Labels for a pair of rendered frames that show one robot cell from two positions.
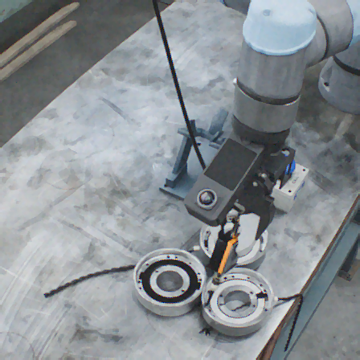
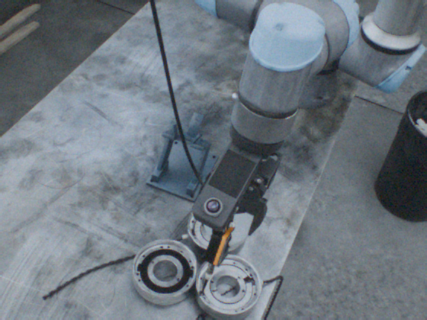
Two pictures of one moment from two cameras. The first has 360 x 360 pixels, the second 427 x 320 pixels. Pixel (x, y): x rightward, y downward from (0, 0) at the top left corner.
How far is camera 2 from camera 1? 0.18 m
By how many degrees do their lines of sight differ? 10
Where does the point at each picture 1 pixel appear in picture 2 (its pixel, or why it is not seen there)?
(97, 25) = (59, 27)
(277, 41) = (288, 56)
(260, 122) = (261, 135)
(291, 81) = (295, 95)
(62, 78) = (31, 75)
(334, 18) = (335, 28)
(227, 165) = (229, 174)
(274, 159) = (265, 164)
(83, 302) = (84, 299)
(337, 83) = not seen: hidden behind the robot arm
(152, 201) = (140, 195)
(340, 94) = not seen: hidden behind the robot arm
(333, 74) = not seen: hidden behind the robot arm
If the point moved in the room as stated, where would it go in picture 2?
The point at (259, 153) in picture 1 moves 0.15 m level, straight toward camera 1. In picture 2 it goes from (257, 162) to (261, 270)
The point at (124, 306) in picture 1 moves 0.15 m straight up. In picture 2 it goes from (124, 299) to (123, 248)
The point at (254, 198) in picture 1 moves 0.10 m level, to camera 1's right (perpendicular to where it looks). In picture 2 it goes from (249, 200) to (321, 197)
